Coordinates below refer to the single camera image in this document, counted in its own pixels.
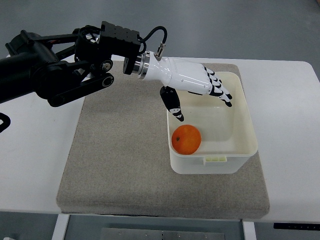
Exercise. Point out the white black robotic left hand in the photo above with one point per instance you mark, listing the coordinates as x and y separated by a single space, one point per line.
183 75

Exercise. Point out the orange fruit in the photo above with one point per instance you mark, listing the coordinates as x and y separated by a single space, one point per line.
186 139

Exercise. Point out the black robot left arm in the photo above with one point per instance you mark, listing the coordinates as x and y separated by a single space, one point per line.
67 67

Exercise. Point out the white plastic storage box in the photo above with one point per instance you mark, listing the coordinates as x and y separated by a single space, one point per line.
228 137

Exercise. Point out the grey fabric mat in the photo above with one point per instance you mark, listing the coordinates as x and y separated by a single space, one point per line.
119 164

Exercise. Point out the white table right leg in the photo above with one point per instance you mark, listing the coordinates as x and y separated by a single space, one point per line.
249 230

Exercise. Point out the white table leg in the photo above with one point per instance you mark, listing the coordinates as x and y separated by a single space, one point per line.
60 228
249 230

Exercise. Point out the black table control panel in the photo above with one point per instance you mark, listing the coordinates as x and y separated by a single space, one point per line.
296 226

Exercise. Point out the white table left leg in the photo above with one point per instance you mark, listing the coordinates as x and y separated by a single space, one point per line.
60 228

